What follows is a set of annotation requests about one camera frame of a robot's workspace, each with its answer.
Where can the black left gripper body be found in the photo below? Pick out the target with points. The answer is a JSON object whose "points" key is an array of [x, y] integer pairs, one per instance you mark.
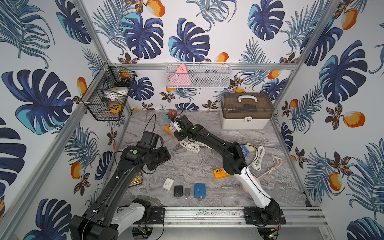
{"points": [[163, 154]]}

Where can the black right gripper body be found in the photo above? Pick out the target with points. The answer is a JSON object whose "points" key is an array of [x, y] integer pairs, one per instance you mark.
{"points": [[180, 135]]}

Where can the white charger plug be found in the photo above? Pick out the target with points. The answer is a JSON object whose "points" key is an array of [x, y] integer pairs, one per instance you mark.
{"points": [[168, 184]]}

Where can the black charger plug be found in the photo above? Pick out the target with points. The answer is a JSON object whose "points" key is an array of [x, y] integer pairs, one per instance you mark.
{"points": [[178, 191]]}

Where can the small grey plug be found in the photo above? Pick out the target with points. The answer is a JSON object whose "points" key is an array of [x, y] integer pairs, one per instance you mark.
{"points": [[187, 192]]}

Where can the blue cube adapter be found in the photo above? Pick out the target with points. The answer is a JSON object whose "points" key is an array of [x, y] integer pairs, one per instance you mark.
{"points": [[200, 191]]}

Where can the orange power strip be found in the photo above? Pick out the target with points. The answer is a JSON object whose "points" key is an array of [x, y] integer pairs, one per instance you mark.
{"points": [[220, 174], [170, 129]]}

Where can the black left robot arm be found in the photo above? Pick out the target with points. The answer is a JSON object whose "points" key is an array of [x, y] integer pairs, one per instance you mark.
{"points": [[99, 221]]}

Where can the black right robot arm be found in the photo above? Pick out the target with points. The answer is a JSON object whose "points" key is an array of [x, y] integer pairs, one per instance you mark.
{"points": [[234, 163]]}

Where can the brown cube adapter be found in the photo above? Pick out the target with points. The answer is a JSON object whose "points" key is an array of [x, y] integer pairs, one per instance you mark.
{"points": [[172, 114]]}

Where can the teal power strip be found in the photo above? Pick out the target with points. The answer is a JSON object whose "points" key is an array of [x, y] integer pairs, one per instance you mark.
{"points": [[166, 119]]}

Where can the pink triangle object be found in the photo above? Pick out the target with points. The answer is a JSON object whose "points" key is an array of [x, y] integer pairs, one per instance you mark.
{"points": [[180, 78]]}

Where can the white brown storage box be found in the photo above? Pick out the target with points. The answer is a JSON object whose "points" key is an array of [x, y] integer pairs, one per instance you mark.
{"points": [[245, 111]]}

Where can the yellow tape measure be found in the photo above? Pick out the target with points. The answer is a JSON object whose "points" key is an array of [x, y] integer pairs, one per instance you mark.
{"points": [[116, 108]]}

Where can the blue dotted work glove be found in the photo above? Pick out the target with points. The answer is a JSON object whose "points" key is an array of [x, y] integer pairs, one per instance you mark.
{"points": [[247, 149]]}

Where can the white item in basket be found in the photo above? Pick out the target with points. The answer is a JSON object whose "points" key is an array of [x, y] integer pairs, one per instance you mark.
{"points": [[115, 93]]}

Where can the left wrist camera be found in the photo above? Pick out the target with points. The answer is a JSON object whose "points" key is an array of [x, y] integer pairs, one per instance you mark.
{"points": [[150, 139]]}

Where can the clear wall shelf basket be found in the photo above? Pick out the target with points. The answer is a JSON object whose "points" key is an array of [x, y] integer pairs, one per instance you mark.
{"points": [[204, 75]]}

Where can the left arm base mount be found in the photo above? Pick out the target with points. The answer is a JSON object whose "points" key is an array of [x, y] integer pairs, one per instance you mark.
{"points": [[152, 216]]}

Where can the black wire basket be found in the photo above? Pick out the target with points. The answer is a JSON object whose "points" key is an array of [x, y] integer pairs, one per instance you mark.
{"points": [[108, 77]]}

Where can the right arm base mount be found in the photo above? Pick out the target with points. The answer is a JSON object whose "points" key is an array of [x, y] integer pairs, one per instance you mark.
{"points": [[263, 217]]}

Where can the aluminium front rail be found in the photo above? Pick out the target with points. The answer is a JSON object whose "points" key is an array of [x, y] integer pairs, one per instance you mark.
{"points": [[232, 217]]}

